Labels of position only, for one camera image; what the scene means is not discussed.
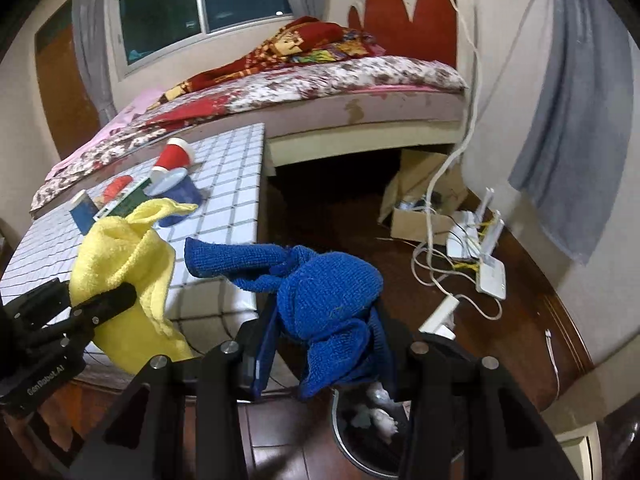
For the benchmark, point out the red crumpled wrapper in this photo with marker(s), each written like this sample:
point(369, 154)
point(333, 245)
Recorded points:
point(115, 187)

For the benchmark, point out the cardboard box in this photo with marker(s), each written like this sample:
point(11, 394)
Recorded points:
point(403, 204)

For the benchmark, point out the bed with floral sheet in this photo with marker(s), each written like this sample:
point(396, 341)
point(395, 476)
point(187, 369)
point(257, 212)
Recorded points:
point(254, 92)

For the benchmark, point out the white tissue paper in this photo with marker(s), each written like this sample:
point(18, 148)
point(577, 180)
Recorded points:
point(375, 413)

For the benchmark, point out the grey curtain left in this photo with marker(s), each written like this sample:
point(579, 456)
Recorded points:
point(89, 38)

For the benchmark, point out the yellow cloth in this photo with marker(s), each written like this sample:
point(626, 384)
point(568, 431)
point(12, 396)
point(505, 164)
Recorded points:
point(120, 250)

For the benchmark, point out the red scalloped headboard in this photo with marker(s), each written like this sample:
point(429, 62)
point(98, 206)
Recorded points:
point(428, 33)

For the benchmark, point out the white modem box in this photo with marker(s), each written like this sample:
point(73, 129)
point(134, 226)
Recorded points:
point(491, 277)

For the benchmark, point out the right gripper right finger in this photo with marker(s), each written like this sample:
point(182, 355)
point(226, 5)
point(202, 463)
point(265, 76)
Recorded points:
point(404, 349)

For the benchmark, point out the wooden door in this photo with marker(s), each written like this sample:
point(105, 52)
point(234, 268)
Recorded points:
point(71, 116)

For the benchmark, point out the white router with antennas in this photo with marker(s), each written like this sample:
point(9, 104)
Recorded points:
point(471, 237)

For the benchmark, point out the blue cloth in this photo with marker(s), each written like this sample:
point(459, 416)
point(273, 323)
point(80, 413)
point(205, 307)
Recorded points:
point(326, 302)

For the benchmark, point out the red paper cup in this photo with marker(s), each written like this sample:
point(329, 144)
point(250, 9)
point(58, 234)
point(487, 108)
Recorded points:
point(176, 154)

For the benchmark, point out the window with white frame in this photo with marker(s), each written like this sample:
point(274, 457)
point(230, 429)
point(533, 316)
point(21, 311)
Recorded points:
point(145, 30)

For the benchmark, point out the red patterned blanket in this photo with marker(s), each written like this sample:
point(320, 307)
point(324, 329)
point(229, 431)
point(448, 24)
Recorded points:
point(304, 41)

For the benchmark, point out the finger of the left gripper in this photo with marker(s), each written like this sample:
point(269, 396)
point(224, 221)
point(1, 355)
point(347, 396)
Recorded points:
point(38, 306)
point(90, 314)

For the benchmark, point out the white power strip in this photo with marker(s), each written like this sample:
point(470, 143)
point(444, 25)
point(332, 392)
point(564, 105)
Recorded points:
point(441, 321)

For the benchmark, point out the black trash bin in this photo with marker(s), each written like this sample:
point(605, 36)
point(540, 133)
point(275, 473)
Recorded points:
point(362, 447)

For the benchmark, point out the grey curtain right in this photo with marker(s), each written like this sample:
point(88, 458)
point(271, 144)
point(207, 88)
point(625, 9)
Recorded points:
point(574, 156)

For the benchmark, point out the green and white booklet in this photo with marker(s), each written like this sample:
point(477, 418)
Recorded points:
point(126, 200)

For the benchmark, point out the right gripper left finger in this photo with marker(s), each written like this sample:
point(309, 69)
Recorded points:
point(258, 340)

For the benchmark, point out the pink blanket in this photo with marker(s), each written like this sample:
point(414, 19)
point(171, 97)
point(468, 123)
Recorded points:
point(100, 135)

